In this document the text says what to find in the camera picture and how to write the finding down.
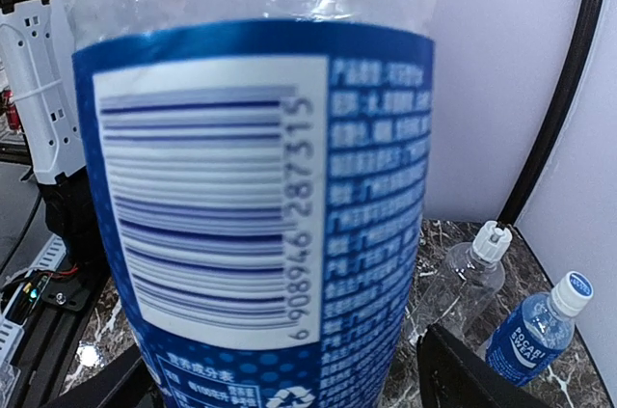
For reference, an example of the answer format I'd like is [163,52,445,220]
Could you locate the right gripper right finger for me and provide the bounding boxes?
[416,324,545,408]

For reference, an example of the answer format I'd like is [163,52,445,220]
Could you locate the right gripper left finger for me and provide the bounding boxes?
[43,354,159,408]

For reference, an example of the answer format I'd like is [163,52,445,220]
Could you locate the clear bottle white cap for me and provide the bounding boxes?
[403,221,512,345]

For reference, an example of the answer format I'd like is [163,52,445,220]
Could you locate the Pepsi bottle blue label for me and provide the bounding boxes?
[65,0,437,407]

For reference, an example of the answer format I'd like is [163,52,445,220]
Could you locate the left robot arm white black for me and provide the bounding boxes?
[1,0,104,263]

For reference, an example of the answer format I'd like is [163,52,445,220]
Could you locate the Pocari Sweat bottle blue label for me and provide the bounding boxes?
[478,271,594,387]

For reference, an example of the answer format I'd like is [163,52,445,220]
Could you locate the right black frame post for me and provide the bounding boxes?
[498,0,617,226]

